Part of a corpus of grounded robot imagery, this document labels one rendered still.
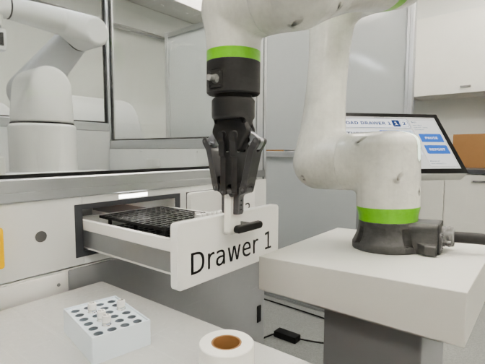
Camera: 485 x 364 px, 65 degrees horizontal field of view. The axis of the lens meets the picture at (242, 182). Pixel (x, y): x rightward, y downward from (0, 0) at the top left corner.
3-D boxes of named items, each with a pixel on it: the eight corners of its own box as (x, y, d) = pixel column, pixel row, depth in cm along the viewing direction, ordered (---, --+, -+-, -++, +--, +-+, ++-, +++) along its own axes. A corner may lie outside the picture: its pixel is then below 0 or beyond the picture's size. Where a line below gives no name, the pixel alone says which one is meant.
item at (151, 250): (267, 247, 82) (267, 219, 82) (177, 278, 62) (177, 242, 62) (151, 224, 107) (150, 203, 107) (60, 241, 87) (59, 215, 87)
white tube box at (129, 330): (151, 344, 55) (150, 319, 55) (92, 365, 50) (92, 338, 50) (116, 316, 65) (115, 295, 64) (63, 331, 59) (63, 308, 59)
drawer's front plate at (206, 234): (278, 253, 83) (278, 204, 82) (177, 292, 60) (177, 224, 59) (271, 252, 84) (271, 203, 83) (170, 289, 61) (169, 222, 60)
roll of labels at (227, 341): (262, 381, 47) (263, 350, 46) (207, 394, 44) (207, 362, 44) (242, 353, 53) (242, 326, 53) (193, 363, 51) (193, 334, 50)
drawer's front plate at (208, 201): (255, 218, 126) (255, 185, 125) (191, 233, 103) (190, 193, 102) (250, 217, 127) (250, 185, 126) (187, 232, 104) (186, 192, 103)
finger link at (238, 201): (238, 184, 67) (252, 185, 65) (238, 213, 67) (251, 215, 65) (233, 185, 66) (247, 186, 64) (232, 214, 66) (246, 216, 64)
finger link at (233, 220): (237, 193, 68) (241, 193, 68) (237, 232, 69) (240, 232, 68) (226, 195, 66) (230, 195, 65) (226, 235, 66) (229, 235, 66)
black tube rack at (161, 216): (226, 243, 84) (226, 215, 84) (165, 261, 71) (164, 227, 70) (162, 230, 98) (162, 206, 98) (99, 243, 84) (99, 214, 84)
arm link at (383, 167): (361, 211, 93) (360, 133, 92) (429, 217, 82) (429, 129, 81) (335, 219, 83) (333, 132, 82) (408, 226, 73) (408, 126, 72)
